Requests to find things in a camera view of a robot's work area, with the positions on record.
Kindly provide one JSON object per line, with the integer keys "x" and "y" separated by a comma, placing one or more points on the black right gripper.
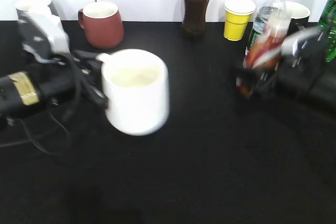
{"x": 299, "y": 77}

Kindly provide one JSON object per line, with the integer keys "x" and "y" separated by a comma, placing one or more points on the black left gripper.
{"x": 63, "y": 78}

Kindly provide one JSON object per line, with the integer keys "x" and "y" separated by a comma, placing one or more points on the orange Nestle coffee bottle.
{"x": 266, "y": 51}

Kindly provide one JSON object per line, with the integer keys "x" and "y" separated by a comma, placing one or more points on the white ceramic mug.
{"x": 136, "y": 83}

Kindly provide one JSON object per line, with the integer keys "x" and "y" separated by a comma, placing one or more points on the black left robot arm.
{"x": 20, "y": 96}

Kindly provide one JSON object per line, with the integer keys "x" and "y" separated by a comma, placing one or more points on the yellow paper cup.
{"x": 238, "y": 14}

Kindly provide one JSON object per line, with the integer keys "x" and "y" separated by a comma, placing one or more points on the green sprite bottle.
{"x": 327, "y": 23}

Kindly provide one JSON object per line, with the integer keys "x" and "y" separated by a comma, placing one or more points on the maroon ceramic mug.
{"x": 102, "y": 24}

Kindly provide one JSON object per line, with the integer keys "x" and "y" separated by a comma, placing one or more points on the clear water bottle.
{"x": 261, "y": 19}

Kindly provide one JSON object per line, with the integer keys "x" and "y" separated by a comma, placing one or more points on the black ceramic mug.
{"x": 299, "y": 16}

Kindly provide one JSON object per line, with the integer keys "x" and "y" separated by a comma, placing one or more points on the grey ceramic mug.
{"x": 44, "y": 7}

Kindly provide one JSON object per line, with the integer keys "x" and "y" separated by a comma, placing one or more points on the cola bottle red label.
{"x": 194, "y": 22}

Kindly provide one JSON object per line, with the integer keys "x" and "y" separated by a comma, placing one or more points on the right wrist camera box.
{"x": 309, "y": 40}

